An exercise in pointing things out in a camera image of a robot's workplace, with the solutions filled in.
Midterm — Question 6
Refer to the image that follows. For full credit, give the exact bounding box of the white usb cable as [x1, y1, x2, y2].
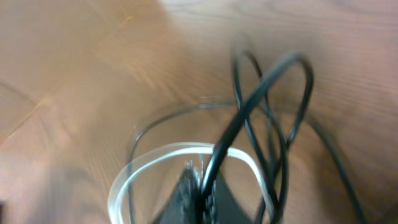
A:
[107, 141, 276, 224]

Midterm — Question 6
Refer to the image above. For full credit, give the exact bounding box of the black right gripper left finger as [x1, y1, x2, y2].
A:
[152, 163, 199, 224]

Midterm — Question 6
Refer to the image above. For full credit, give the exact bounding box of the brown cardboard side panel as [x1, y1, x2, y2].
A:
[0, 0, 175, 147]

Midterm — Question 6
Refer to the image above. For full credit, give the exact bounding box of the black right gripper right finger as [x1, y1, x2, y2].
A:
[205, 174, 252, 224]

